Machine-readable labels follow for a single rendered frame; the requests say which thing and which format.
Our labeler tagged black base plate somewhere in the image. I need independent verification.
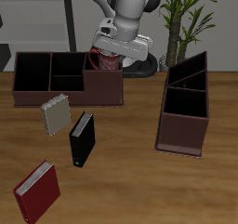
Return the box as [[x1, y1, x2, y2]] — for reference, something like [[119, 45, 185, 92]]
[[122, 52, 159, 79]]

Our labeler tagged white shelf unit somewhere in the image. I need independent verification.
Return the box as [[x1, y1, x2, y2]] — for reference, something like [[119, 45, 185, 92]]
[[0, 0, 71, 53]]

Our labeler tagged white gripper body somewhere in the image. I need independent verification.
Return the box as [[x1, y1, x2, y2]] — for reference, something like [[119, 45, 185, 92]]
[[92, 31, 153, 62]]

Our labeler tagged red book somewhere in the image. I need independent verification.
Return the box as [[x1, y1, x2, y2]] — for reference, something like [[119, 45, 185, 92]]
[[12, 159, 62, 224]]

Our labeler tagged green pot plant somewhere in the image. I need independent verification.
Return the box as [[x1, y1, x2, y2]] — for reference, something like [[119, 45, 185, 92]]
[[158, 0, 220, 72]]

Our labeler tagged grey book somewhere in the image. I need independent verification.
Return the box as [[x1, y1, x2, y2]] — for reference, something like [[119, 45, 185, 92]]
[[39, 93, 73, 138]]

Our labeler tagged black book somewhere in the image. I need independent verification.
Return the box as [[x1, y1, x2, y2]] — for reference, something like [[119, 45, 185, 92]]
[[68, 111, 97, 169]]

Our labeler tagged red patterned mug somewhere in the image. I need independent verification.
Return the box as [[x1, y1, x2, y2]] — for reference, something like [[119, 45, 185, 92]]
[[87, 48, 124, 72]]

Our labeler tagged dark brown desk caddy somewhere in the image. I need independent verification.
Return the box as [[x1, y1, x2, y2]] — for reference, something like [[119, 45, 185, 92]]
[[153, 50, 211, 159], [11, 50, 126, 108]]

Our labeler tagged black vertical post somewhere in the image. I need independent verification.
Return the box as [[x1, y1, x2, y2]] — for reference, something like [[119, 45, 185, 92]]
[[62, 0, 78, 53]]

